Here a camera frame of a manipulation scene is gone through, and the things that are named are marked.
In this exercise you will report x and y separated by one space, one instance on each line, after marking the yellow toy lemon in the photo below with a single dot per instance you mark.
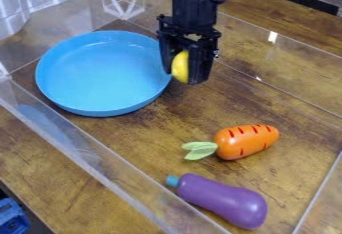
180 67

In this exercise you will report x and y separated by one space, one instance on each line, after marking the blue object at corner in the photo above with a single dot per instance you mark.
14 220

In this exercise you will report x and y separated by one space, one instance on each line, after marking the orange toy carrot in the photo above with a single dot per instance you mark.
235 142

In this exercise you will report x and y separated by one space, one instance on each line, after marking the blue round tray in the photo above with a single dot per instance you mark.
102 74

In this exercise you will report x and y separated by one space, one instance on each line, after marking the purple toy eggplant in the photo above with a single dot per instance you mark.
237 204

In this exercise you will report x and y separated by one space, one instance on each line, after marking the clear acrylic enclosure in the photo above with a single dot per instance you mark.
90 173

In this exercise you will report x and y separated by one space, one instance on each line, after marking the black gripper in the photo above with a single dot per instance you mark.
188 29

